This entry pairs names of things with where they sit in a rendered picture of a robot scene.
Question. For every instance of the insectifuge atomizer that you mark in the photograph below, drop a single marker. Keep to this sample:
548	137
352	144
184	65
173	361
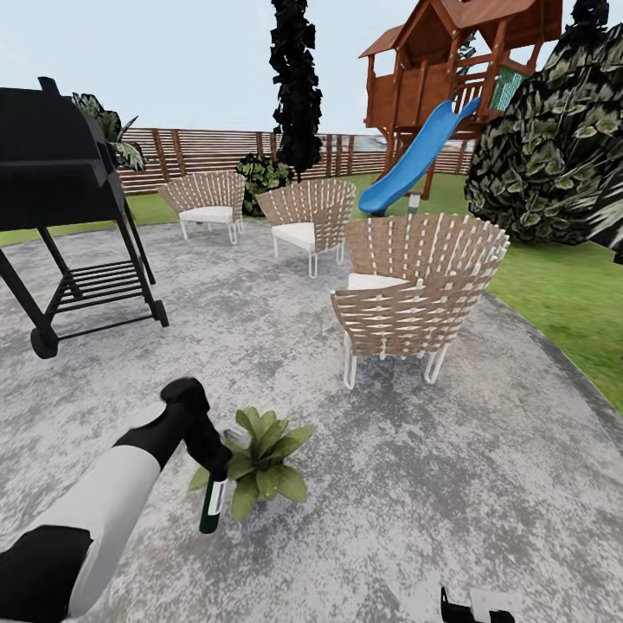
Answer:
212	504

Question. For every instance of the bush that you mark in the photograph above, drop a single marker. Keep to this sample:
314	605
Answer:
605	222
131	155
262	174
559	135

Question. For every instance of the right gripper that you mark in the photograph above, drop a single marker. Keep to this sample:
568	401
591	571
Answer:
458	614

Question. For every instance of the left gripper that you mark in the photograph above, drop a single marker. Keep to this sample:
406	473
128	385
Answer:
210	452

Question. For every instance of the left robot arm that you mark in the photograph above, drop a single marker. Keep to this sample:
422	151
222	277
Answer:
62	562

